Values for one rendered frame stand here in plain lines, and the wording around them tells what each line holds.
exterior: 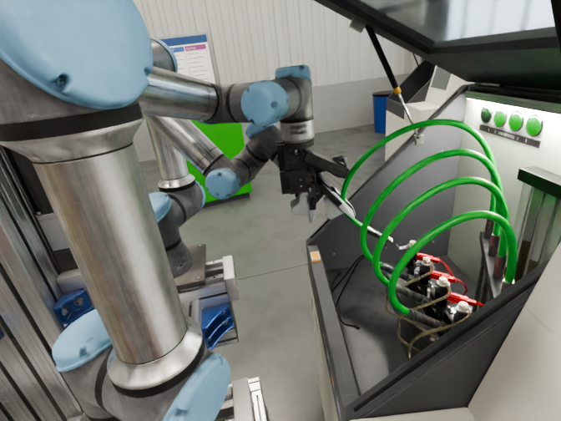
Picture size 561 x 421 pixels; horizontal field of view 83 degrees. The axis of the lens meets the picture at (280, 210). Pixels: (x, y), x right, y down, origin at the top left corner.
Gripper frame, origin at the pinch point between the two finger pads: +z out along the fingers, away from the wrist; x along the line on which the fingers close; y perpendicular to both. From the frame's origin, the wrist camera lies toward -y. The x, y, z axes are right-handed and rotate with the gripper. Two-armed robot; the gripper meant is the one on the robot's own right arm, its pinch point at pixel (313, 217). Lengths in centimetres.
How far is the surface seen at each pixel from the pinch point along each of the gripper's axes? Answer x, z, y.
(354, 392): 28.2, 27.2, -3.1
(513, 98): -6, -22, -50
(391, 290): 25.0, 4.6, -11.2
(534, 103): 1, -22, -51
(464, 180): 17.2, -12.5, -27.0
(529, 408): 44, 13, -25
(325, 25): -670, -100, -119
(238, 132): -319, 32, 51
